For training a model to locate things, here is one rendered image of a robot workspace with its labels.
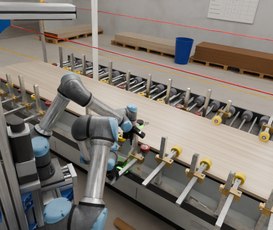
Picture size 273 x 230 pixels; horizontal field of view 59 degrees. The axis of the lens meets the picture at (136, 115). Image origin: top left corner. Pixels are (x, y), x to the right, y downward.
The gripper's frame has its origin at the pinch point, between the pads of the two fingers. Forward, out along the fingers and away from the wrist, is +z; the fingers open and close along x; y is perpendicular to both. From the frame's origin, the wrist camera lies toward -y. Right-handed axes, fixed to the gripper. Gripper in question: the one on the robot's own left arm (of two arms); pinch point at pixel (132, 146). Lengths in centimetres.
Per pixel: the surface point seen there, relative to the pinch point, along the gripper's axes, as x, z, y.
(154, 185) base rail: 3.1, 30.7, -21.5
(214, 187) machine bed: -5, 26, -68
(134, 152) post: -6.4, 9.9, -0.9
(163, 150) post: 2.2, -3.9, -24.2
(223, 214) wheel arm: 40, 5, -67
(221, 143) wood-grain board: -45, 11, -71
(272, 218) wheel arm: 34, 5, -95
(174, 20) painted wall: -767, 6, 55
